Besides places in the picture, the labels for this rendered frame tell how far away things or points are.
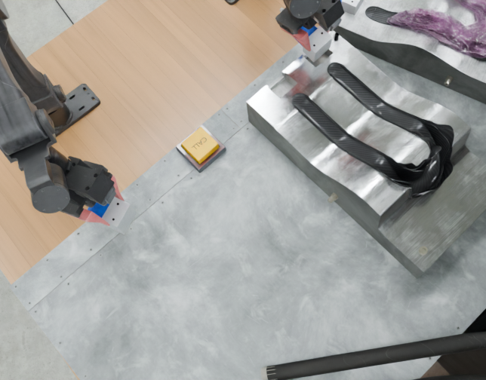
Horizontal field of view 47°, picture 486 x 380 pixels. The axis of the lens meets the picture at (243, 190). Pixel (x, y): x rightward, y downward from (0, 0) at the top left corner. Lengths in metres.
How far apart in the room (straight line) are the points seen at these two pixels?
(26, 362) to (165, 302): 1.02
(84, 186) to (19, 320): 1.27
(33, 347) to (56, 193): 1.26
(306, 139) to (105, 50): 0.57
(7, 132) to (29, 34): 1.73
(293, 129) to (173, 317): 0.46
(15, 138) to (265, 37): 0.70
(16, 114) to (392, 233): 0.72
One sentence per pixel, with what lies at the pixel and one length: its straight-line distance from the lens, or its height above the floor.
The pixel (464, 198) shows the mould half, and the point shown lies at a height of 0.86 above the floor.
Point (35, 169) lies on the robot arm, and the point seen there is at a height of 1.17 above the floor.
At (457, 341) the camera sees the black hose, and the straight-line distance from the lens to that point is 1.08.
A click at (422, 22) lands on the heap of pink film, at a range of 1.33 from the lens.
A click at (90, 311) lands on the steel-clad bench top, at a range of 1.22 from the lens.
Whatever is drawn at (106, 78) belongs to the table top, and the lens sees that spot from 1.41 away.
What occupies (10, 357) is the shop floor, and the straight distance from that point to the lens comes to 2.16.
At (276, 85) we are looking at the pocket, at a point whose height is 0.87.
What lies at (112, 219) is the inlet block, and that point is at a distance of 1.08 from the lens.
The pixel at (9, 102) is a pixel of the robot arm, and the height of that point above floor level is 1.21.
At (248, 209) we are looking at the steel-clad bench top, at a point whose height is 0.80.
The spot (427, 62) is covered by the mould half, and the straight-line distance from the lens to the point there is 1.33.
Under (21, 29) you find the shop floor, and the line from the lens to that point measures 2.67.
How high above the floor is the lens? 1.94
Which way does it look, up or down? 69 degrees down
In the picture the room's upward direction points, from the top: 11 degrees counter-clockwise
